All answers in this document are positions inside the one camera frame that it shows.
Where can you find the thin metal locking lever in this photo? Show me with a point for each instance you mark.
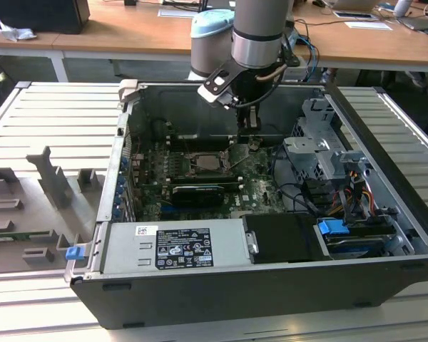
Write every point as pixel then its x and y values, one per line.
pixel 192 165
pixel 232 144

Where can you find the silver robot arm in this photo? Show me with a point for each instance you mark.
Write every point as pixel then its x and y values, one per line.
pixel 257 35

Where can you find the RAM slot white clips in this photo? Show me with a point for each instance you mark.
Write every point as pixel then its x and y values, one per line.
pixel 203 175
pixel 203 180
pixel 203 144

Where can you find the CPU socket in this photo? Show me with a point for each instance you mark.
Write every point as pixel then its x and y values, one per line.
pixel 190 170

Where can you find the round coin battery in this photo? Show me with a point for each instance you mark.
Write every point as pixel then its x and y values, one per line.
pixel 255 144

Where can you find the metal disk bay cage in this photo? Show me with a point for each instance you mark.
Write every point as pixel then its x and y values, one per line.
pixel 306 149

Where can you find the green motherboard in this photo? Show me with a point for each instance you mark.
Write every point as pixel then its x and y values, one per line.
pixel 260 192

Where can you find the white paper sheet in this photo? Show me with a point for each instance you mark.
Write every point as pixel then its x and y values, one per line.
pixel 369 25
pixel 174 13

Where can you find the beige case release latch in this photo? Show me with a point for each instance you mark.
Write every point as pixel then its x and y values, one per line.
pixel 128 89

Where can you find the silver laptop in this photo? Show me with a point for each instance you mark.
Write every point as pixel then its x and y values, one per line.
pixel 353 4

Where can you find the long wooden desk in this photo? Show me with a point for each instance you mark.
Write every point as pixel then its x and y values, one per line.
pixel 128 32

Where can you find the small black box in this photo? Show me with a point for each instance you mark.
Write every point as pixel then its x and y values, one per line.
pixel 130 3

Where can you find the black plastic shroud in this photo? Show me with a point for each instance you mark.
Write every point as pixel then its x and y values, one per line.
pixel 281 238

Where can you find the hard disk in blue carrier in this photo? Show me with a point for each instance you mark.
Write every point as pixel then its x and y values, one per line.
pixel 333 227

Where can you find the grey bottle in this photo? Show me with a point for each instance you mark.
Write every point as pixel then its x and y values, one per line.
pixel 402 8

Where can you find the grey closed laptop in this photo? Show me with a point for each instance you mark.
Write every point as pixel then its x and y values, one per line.
pixel 421 23

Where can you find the grey power supply unit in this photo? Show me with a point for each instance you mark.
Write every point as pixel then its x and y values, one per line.
pixel 128 249

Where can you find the black open PC case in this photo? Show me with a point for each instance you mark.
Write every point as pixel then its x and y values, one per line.
pixel 235 295

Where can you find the black computer box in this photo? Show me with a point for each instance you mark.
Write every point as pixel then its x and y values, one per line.
pixel 39 14

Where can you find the blue case latch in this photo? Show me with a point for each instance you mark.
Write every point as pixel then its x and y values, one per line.
pixel 73 253

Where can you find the crumpled white paper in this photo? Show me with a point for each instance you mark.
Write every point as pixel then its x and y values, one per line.
pixel 16 31

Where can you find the grey parts rack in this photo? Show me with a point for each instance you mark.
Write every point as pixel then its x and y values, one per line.
pixel 28 199

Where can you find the green RAM stick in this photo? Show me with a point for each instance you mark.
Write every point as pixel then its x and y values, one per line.
pixel 18 234

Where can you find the large white wrist camera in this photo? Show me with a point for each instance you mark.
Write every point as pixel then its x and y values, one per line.
pixel 215 87

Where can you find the expansion slot bracket strip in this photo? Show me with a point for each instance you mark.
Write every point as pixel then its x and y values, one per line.
pixel 123 178

